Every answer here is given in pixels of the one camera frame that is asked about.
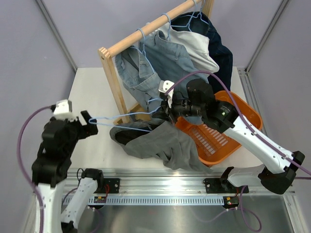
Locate white garment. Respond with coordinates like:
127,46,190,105
149,24,220,73

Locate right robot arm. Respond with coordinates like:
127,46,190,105
158,79,305,195

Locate blue wire hanger with skirt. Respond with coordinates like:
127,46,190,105
88,97,166,133

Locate blue hanger of white garment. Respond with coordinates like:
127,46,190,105
161,13,171,41

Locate blue hanger of jeans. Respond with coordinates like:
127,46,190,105
171,0,209,32

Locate orange plastic basket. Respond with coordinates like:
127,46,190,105
175,92,263,167

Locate wooden clothes rack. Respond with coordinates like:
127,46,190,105
98,0,200,115

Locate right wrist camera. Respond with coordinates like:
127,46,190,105
158,80,174,108

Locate dark navy jeans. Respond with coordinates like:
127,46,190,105
171,11,234,92

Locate grey pleated skirt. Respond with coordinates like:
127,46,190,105
109,119,212,173

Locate blue hanger of denim shirt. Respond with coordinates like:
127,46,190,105
130,28,156,74

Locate light blue denim shirt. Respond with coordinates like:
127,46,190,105
115,46,161,113

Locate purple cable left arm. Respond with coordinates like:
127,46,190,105
17,105,55,233

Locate light blue denim skirt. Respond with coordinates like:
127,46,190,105
138,31,197,83

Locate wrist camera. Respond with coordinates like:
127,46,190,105
158,80,174,108
50,100,76,122

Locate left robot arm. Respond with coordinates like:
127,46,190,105
32,111,105,233

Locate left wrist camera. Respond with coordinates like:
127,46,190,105
50,100,76,122

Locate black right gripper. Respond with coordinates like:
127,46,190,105
153,93,205,124

